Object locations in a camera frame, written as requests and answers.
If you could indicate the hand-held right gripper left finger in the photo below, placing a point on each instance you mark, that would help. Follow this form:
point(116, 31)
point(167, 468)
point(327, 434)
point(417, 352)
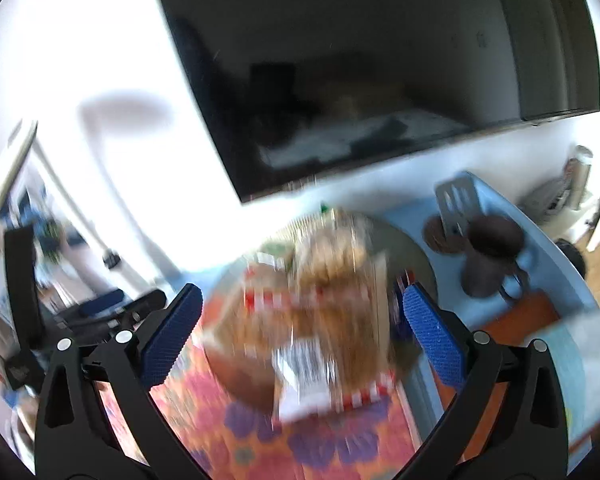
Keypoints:
point(172, 330)

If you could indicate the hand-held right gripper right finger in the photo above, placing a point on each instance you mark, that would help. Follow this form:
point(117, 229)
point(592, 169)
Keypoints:
point(432, 329)

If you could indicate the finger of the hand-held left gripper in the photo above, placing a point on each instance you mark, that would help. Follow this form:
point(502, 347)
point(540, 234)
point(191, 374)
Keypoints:
point(102, 302)
point(145, 305)

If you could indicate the gold ribbed bowl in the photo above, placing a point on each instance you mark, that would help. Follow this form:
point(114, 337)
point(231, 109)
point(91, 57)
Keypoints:
point(410, 250)

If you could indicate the red white striped snack packet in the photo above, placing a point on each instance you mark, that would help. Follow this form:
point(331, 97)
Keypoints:
point(330, 310)

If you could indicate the blue white artificial flowers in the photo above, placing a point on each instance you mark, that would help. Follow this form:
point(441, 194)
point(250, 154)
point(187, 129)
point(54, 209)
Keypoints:
point(50, 230)

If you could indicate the round brown coaster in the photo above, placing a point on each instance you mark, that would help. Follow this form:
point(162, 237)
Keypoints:
point(437, 237)

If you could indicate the orange flat board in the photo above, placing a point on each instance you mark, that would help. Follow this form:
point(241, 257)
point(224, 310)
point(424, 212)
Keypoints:
point(525, 317)

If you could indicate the dark brown mug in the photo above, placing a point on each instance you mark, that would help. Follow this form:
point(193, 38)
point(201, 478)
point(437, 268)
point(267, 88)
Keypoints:
point(492, 255)

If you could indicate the floral woven tablecloth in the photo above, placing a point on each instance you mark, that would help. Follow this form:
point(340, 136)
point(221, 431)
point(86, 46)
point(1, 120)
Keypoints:
point(340, 445)

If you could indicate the silver can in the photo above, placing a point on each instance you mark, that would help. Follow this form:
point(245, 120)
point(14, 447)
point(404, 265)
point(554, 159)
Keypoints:
point(577, 177)

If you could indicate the black flat screen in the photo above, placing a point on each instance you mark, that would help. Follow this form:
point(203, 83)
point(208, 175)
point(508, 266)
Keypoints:
point(355, 60)

